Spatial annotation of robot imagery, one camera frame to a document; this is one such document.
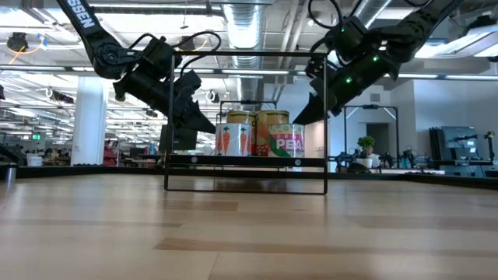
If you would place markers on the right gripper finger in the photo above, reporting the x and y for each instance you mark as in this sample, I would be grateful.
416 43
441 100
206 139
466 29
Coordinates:
303 110
319 110

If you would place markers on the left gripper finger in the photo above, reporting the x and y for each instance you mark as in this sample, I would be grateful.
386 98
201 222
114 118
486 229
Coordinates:
205 122
186 114

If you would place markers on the corn can yellow red label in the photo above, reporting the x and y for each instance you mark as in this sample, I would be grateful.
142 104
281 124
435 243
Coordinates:
272 117
241 117

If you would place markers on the sliced carrots can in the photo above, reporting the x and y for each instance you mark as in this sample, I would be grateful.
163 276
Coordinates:
233 142

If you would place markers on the green peas can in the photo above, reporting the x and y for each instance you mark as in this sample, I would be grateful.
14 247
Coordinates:
287 142

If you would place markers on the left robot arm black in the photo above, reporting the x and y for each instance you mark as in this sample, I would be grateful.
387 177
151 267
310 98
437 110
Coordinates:
83 19

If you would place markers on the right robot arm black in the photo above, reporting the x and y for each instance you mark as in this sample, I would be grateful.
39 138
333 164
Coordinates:
416 23

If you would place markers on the black computer monitor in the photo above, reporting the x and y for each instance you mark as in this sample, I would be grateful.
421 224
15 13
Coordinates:
183 142

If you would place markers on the potted green plant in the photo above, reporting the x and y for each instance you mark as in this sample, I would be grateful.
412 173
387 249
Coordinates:
367 145

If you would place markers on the ceiling light strip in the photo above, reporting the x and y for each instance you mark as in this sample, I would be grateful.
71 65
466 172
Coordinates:
253 72
428 75

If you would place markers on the white pillar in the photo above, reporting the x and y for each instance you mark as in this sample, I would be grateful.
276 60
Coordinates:
89 120

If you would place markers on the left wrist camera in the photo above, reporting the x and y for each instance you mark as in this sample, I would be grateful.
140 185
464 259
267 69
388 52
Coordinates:
159 54

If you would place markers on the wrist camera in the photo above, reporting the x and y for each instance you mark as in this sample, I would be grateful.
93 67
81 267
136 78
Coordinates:
350 37
159 54

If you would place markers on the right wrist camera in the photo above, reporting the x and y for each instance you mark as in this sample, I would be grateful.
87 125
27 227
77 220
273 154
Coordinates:
350 37

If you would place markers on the wooden shelf black metal frame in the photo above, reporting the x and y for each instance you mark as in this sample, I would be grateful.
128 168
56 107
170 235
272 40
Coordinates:
245 160

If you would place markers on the silver ventilation duct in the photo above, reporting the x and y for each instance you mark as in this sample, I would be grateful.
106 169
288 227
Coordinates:
243 31

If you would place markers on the black table frame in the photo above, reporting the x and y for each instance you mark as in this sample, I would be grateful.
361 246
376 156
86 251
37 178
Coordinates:
78 171

